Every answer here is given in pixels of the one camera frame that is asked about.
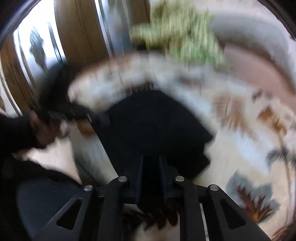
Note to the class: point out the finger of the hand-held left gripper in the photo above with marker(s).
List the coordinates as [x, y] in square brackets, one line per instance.
[99, 119]

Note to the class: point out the green patterned cloth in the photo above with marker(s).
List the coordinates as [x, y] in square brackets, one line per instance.
[185, 34]

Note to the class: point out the person's left hand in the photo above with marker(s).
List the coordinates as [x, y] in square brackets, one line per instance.
[45, 132]

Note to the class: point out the person's left forearm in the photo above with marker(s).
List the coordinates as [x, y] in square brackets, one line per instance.
[16, 132]

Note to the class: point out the black pants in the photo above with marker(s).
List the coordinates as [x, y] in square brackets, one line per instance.
[150, 127]

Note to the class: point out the grey quilted pillow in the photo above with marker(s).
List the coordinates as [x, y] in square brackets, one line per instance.
[254, 37]

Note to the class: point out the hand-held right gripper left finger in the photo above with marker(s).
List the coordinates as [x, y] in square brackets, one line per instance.
[139, 180]

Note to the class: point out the bright glass door panel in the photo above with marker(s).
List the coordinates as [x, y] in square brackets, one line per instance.
[34, 76]

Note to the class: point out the leaf print fleece blanket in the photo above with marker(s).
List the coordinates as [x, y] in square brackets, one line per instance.
[231, 139]

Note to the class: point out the pink bed sheet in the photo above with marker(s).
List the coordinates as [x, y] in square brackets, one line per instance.
[261, 71]

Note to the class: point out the wooden wardrobe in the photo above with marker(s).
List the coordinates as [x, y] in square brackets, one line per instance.
[76, 34]

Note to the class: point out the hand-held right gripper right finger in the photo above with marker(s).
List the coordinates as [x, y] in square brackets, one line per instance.
[163, 180]

